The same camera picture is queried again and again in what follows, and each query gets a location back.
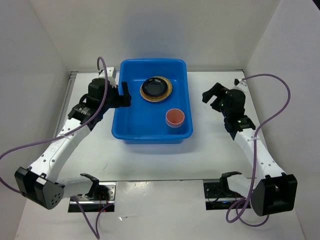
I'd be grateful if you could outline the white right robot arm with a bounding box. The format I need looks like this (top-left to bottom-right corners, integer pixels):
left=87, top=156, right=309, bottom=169
left=202, top=82, right=298, bottom=217

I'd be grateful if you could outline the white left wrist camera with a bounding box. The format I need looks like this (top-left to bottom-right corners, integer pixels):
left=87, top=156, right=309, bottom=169
left=98, top=67, right=117, bottom=88

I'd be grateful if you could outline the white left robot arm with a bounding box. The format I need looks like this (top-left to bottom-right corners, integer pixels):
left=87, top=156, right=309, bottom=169
left=14, top=78, right=132, bottom=210

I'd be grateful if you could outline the light woven bamboo tray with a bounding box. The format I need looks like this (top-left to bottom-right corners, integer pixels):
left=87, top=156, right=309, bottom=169
left=140, top=76, right=173, bottom=96

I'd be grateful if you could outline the pink plastic cup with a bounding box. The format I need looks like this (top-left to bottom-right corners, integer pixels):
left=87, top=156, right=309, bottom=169
left=165, top=108, right=185, bottom=128

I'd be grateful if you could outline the black round plate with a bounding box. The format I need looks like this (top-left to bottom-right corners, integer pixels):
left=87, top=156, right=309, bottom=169
left=141, top=77, right=169, bottom=98

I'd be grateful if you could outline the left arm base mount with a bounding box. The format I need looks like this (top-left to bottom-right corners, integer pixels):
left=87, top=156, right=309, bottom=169
left=75, top=181, right=117, bottom=213

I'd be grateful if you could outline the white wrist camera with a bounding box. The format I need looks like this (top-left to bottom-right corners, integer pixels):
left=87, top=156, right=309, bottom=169
left=98, top=67, right=117, bottom=88
left=233, top=78, right=248, bottom=93

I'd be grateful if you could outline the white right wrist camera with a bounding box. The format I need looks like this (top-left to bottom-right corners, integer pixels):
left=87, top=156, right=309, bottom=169
left=233, top=78, right=248, bottom=93

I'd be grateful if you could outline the blue plastic bin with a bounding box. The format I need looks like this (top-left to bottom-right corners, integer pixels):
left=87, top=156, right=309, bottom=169
left=111, top=58, right=193, bottom=144

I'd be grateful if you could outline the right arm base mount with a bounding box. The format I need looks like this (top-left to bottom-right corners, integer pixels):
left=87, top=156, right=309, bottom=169
left=203, top=179, right=243, bottom=211

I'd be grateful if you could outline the orange woven bamboo tray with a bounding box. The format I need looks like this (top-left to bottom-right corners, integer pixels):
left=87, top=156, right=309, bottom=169
left=142, top=95, right=169, bottom=103

